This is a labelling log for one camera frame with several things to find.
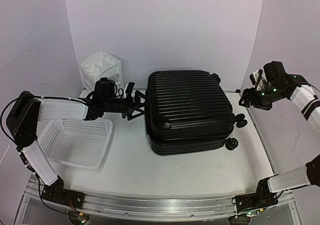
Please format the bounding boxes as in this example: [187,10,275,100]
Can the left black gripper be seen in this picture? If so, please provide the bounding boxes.
[102,90,154,121]

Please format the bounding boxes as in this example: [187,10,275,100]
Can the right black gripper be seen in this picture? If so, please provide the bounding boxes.
[238,84,285,111]

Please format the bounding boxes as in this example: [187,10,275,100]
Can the black ribbed hard-shell suitcase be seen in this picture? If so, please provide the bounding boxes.
[144,70,248,156]

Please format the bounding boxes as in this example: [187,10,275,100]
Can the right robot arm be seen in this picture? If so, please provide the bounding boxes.
[231,61,320,217]

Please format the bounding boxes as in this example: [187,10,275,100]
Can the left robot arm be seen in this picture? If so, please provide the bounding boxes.
[1,77,147,208]

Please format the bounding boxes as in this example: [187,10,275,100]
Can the white plastic drawer organizer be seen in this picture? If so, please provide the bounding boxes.
[80,51,125,92]

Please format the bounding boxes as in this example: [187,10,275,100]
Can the white perforated plastic basket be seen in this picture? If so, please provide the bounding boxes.
[38,118,113,170]

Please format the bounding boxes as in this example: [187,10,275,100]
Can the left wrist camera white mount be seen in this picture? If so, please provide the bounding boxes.
[125,82,135,94]

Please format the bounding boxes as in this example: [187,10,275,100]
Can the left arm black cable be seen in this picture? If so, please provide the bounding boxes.
[0,97,81,166]

